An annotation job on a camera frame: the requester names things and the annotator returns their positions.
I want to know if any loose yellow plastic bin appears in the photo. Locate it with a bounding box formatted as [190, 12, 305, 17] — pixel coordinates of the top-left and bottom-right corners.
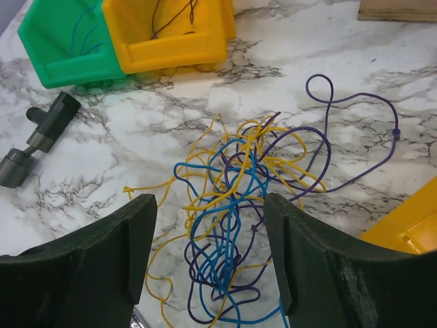
[361, 178, 437, 255]

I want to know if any coloured wire bundle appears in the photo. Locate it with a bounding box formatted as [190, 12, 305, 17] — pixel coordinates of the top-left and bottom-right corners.
[122, 73, 400, 328]

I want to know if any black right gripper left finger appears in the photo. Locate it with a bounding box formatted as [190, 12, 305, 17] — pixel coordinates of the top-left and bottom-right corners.
[1, 194, 157, 327]

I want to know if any orange plastic bin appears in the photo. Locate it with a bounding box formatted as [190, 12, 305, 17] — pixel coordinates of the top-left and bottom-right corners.
[102, 0, 236, 74]

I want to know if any black T-handle socket tool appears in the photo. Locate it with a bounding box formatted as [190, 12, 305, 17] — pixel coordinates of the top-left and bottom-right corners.
[1, 92, 81, 189]

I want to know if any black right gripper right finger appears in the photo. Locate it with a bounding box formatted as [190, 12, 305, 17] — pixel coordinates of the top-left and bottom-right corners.
[264, 193, 436, 327]

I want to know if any dark purple wire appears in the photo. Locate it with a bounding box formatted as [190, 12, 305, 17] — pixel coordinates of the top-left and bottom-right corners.
[150, 0, 202, 40]

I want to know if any wooden base board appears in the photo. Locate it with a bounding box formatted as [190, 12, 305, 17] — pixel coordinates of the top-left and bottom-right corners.
[357, 0, 436, 23]

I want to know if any small silver open-end wrench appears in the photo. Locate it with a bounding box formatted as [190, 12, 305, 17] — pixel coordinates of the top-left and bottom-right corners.
[130, 307, 149, 328]

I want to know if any green plastic bin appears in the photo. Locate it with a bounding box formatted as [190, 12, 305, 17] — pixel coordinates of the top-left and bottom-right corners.
[18, 0, 126, 89]

